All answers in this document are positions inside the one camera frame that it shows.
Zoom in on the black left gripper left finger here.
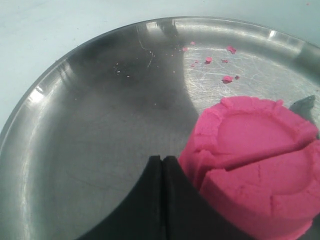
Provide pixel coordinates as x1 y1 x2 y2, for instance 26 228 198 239
81 155 163 240

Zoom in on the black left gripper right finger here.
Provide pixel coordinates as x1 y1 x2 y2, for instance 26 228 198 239
162 156 250 240

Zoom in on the pink dough lump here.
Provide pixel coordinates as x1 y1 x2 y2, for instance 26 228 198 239
178 96 320 240

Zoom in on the round stainless steel plate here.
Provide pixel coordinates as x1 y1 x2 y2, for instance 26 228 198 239
0 17 320 240

